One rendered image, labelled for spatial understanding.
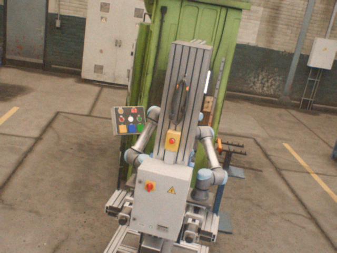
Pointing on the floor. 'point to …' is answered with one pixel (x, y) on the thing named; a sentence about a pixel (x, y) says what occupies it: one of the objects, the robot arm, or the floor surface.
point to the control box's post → (121, 159)
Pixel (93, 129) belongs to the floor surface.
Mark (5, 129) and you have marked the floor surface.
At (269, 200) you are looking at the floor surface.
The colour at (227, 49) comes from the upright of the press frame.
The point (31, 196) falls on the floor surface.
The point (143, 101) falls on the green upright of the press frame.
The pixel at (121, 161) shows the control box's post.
